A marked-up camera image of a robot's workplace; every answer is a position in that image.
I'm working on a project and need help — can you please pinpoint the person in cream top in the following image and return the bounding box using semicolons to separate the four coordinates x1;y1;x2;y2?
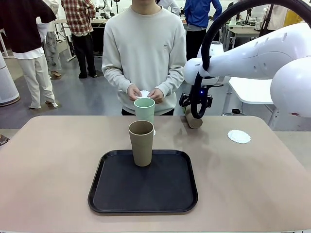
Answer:
261;0;292;32

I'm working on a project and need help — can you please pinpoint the grey metal desk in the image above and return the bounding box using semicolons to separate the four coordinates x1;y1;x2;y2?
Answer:
222;20;262;52

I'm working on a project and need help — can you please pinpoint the person in yellow coat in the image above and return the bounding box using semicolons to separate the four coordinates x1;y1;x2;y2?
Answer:
284;0;306;25

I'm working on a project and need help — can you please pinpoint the black plastic tray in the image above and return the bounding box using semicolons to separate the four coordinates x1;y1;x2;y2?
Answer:
87;150;199;214

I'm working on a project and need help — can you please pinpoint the person's right hand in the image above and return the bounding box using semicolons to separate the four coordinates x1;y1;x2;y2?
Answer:
126;84;143;101

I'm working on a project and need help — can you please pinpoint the white paper slip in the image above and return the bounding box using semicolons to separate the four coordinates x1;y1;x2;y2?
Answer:
136;90;155;100

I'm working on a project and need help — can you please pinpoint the person in black shirt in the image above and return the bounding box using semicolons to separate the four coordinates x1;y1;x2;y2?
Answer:
0;0;59;109

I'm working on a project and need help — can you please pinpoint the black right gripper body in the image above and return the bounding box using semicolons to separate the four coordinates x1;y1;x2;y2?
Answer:
179;93;213;109

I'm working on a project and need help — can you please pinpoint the white cylindrical appliance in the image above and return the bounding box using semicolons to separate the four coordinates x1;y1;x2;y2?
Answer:
0;52;20;107

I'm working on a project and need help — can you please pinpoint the person in beige sweatshirt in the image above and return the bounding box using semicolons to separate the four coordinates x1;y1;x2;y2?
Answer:
101;0;188;116

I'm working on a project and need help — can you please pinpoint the person's left forearm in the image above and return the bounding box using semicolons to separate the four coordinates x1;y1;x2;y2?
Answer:
155;65;187;97

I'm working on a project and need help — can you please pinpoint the person in plaid shirt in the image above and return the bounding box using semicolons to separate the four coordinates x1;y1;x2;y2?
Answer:
60;0;98;79

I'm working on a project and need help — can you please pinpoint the person in blue shirt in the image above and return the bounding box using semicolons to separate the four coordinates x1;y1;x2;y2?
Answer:
184;0;223;61

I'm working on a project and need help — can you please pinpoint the person in patterned skirt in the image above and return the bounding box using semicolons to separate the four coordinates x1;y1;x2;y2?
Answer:
36;0;63;78

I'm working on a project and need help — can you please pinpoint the light green cup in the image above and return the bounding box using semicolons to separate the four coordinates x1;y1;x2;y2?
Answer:
134;98;156;125

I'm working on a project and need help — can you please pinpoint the person's right forearm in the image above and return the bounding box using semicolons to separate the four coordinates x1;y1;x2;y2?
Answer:
101;65;134;94

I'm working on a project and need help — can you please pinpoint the white table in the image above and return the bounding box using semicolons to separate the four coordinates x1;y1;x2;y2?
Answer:
220;76;280;127

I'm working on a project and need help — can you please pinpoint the brown cup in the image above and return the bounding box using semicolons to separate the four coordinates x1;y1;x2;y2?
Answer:
128;120;155;167
184;106;203;129

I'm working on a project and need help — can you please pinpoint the person's left hand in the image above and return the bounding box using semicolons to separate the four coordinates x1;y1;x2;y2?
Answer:
149;88;166;104

